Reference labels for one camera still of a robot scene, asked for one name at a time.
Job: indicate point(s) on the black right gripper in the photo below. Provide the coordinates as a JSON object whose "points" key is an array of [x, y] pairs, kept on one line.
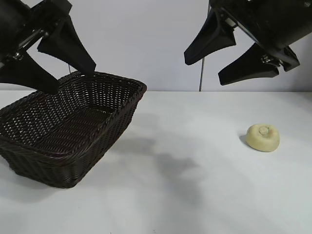
{"points": [[270, 19]]}

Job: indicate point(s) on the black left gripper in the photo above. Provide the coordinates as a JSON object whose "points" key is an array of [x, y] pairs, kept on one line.
{"points": [[22, 22]]}

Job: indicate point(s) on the dark brown woven basket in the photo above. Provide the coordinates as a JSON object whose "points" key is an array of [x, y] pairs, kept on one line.
{"points": [[73, 122]]}

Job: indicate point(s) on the pale yellow egg yolk pastry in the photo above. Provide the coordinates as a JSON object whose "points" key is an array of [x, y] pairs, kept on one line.
{"points": [[258, 143]]}

